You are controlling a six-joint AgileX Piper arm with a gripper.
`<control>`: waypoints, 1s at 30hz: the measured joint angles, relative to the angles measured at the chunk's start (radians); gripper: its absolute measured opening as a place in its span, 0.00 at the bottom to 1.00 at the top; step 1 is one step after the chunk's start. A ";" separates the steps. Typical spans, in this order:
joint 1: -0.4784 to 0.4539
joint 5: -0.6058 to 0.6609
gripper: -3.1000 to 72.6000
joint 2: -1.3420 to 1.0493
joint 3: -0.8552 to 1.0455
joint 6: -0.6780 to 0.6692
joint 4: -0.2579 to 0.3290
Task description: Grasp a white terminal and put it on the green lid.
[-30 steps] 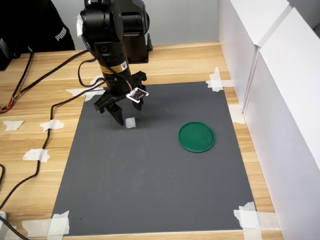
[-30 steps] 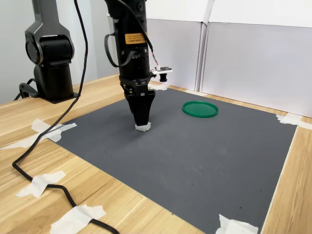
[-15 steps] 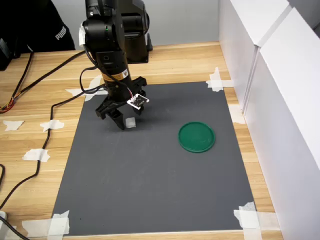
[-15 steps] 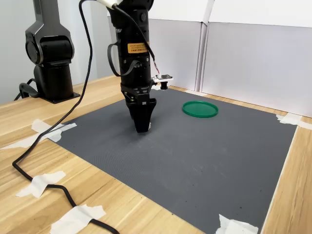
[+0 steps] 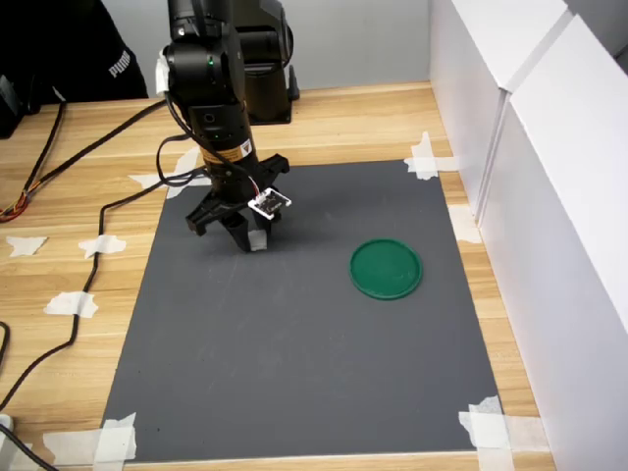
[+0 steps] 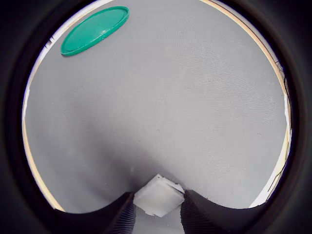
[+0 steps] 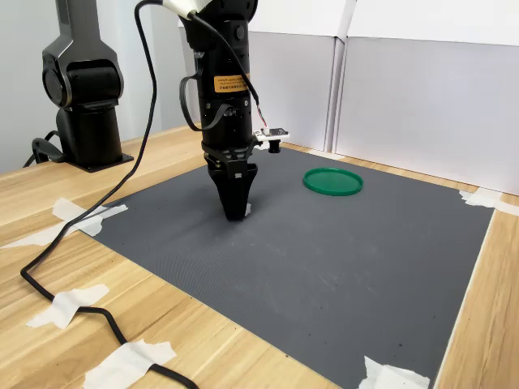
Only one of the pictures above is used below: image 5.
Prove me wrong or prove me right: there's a dark grey mat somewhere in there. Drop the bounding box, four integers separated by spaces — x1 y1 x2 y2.
100 159 502 465

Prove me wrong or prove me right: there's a round green lid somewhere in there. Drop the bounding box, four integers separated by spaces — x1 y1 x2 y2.
348 237 425 302

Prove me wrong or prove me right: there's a black base cable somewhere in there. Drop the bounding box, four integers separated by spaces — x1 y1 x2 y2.
19 99 168 202

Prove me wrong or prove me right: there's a white partition panel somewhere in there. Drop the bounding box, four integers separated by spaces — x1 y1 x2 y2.
428 0 576 232
476 13 628 471

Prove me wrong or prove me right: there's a person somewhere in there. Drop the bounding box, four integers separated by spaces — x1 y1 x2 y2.
0 0 150 107

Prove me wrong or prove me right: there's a white masking tape piece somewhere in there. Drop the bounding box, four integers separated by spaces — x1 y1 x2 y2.
128 144 213 200
78 234 128 260
458 394 551 471
43 290 99 319
402 131 462 182
42 411 138 467
5 235 49 259
447 204 485 245

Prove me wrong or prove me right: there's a thin cable with coloured wires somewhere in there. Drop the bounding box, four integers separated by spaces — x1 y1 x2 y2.
0 99 68 225

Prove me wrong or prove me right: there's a small white camera circuit board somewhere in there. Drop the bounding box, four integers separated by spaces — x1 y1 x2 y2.
246 187 293 218

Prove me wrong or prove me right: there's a black box device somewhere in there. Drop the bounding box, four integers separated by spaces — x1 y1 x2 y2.
0 73 26 140

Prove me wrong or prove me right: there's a black camera cable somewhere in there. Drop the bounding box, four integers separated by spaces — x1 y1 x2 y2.
0 90 217 411

